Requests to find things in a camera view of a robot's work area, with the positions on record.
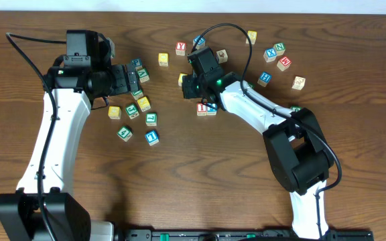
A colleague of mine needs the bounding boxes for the red I wooden block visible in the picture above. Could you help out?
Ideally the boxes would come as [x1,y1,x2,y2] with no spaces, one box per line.
[196,103,207,116]

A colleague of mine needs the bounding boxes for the blue 2 wooden block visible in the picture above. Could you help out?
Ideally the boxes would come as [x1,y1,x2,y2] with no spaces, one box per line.
[206,103,218,116]

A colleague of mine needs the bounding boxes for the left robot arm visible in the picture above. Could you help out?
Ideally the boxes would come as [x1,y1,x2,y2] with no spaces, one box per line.
[0,30,140,240]

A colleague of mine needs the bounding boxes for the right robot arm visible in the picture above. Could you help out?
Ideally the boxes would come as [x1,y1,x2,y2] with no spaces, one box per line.
[182,47,335,240]

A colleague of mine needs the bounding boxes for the yellow S wooden block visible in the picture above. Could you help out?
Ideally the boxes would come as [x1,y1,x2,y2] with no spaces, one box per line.
[178,73,187,86]

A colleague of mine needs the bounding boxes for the plain picture wooden block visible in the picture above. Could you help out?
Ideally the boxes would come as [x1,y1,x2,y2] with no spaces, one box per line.
[216,50,228,64]

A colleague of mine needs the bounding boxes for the blue D far wooden block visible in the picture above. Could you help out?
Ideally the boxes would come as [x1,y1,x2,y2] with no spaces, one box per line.
[192,35,206,50]

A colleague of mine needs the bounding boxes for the red Y wooden block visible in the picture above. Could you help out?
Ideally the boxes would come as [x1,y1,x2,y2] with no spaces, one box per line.
[176,42,187,56]

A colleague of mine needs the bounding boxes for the yellow O wooden block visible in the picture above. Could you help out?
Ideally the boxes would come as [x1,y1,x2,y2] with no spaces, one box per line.
[158,53,169,66]

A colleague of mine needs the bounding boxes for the blue P left wooden block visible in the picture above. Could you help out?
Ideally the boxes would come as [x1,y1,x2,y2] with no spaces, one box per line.
[131,58,143,70]

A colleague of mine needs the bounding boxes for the yellow G wooden block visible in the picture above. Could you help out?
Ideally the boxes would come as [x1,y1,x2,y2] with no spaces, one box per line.
[108,106,122,119]

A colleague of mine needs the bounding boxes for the green V wooden block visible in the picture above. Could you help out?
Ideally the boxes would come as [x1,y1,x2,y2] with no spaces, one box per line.
[137,68,150,83]

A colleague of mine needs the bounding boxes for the blue H wooden block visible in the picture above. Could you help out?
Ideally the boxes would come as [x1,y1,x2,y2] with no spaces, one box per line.
[257,72,272,87]

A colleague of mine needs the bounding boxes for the green R wooden block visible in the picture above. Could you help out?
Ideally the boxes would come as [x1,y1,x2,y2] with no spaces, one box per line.
[131,90,144,100]

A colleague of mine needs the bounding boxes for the yellow far wooden block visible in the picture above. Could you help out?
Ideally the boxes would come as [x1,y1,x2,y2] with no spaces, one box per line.
[246,30,257,45]

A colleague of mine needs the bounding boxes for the green J left wooden block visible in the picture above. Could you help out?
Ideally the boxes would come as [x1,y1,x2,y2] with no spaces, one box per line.
[125,104,139,119]

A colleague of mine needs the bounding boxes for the green j wooden block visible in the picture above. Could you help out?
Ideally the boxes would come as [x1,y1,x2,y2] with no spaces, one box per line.
[125,104,139,119]
[290,106,302,112]

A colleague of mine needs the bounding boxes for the yellow K wooden block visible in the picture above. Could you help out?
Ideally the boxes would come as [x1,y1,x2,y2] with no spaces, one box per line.
[137,96,151,112]

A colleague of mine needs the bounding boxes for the blue X wooden block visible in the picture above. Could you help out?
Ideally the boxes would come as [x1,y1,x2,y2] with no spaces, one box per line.
[263,48,277,62]

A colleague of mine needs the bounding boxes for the green L wooden block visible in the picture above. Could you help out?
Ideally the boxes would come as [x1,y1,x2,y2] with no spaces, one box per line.
[145,112,157,127]

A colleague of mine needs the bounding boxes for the green 4 wooden block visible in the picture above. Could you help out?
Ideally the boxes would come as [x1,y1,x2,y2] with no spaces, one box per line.
[117,126,133,142]

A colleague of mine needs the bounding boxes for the red M wooden block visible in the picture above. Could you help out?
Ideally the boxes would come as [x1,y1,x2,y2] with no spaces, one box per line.
[277,56,292,72]

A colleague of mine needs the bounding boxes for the green N wooden block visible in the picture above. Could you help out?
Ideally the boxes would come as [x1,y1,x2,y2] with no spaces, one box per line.
[273,42,286,56]

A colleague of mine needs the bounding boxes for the blue T wooden block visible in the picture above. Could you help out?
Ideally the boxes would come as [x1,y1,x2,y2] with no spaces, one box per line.
[145,130,159,146]

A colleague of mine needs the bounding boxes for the plain animal wooden block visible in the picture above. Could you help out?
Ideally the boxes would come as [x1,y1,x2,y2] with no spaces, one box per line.
[292,76,306,90]

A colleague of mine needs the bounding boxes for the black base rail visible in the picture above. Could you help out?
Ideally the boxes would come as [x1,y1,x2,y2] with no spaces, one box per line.
[119,229,374,241]

